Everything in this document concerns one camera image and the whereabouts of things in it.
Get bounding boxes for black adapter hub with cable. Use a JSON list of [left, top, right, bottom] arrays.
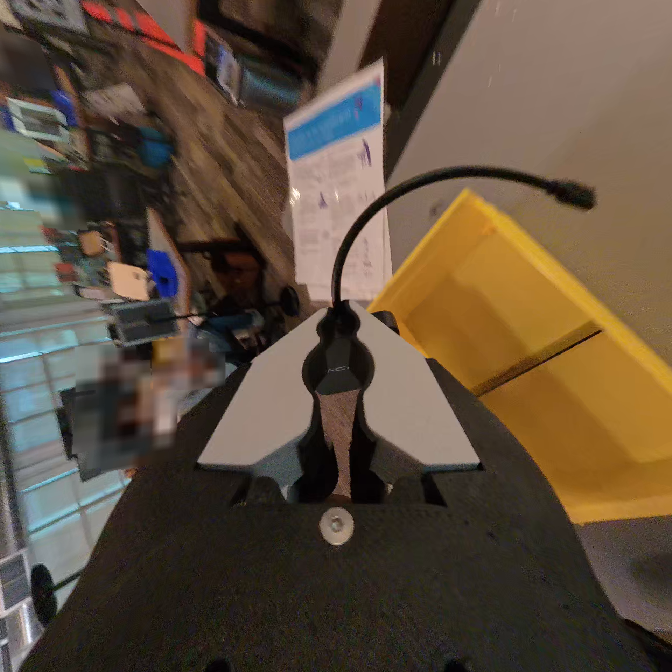
[[317, 167, 596, 396]]

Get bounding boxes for white paper sheet blue header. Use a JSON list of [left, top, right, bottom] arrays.
[[283, 59, 393, 301]]

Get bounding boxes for yellow plastic bin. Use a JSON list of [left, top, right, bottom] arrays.
[[366, 188, 672, 526]]

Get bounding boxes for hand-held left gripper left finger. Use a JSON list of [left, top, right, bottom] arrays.
[[197, 308, 339, 501]]

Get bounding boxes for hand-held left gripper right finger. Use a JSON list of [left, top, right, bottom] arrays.
[[349, 300, 482, 501]]

